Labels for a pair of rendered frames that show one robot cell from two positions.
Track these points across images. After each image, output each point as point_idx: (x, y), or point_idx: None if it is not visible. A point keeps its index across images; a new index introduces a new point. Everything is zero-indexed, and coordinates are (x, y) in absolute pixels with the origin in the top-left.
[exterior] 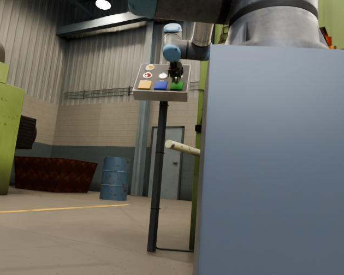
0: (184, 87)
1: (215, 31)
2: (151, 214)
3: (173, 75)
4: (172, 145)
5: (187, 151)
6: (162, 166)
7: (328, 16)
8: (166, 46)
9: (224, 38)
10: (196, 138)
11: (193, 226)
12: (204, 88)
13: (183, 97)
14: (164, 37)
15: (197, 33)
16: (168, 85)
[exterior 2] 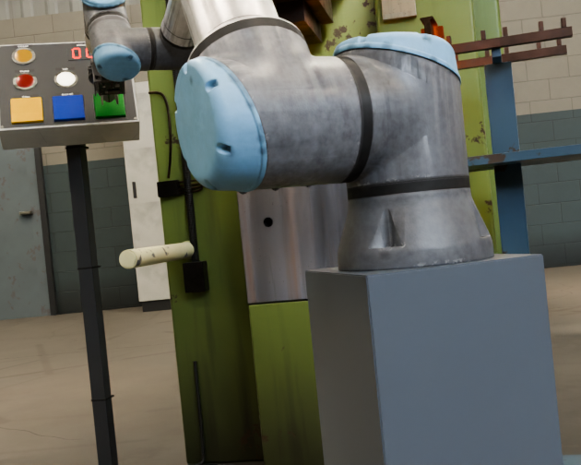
0: (128, 106)
1: None
2: (97, 412)
3: (108, 91)
4: (137, 262)
5: (161, 260)
6: (100, 298)
7: None
8: (107, 51)
9: None
10: (162, 212)
11: (189, 412)
12: (163, 89)
13: (131, 133)
14: (85, 17)
15: (178, 24)
16: (88, 107)
